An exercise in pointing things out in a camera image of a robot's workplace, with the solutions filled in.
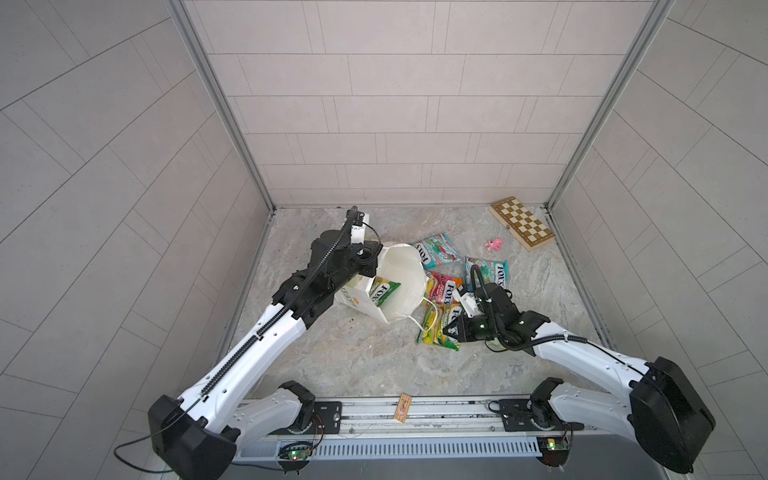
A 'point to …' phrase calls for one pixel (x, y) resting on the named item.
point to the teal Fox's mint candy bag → (437, 249)
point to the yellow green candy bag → (435, 318)
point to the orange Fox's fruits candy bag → (439, 288)
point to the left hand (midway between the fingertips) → (383, 240)
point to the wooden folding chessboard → (521, 222)
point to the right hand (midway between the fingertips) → (444, 334)
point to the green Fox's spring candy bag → (381, 290)
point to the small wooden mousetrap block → (402, 407)
